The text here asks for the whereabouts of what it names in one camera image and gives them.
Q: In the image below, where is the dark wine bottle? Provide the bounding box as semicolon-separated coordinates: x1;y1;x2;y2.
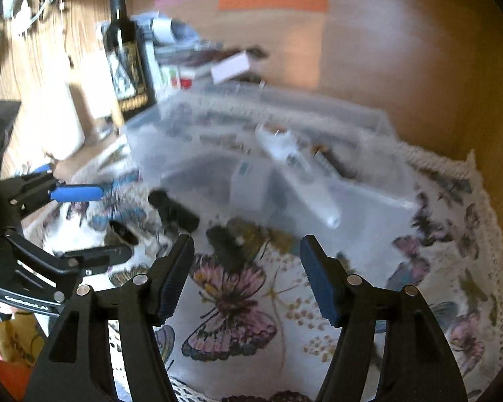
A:
103;0;158;123

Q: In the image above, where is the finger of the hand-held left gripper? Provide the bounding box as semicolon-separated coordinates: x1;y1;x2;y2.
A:
3;228;134;302
0;166;106;221

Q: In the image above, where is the small white carton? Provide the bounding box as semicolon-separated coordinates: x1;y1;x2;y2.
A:
211;51;253;85

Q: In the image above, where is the yellow cloth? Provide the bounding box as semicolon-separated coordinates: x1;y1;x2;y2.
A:
0;313;48;364

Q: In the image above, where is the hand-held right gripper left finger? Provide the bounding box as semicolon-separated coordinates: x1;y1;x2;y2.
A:
23;233;195;402

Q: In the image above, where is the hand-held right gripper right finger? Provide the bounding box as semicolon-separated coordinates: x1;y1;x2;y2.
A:
299;234;470;402

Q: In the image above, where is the white plastic tube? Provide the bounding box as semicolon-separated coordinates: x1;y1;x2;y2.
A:
255;126;343;227

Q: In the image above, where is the black cylindrical tube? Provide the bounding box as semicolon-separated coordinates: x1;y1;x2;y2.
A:
148;190;201;234

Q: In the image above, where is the clear plastic storage box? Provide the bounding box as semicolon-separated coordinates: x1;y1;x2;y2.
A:
123;86;423;256

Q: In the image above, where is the white cable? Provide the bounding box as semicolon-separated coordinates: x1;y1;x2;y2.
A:
6;0;65;36

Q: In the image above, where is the white box with blue label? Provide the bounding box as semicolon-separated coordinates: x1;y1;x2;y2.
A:
230;160;272;213

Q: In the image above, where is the grey and white can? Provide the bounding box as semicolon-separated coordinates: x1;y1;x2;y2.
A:
139;13;203;48

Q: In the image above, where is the white paper bag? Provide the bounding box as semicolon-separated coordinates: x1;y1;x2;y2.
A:
45;80;87;160

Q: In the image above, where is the black and gold compact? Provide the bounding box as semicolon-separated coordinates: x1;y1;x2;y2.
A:
207;223;261;274

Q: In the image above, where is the butterfly print tablecloth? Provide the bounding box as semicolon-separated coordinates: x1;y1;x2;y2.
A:
25;141;503;402

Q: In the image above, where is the red and white packet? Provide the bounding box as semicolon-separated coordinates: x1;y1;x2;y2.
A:
163;66;196;91

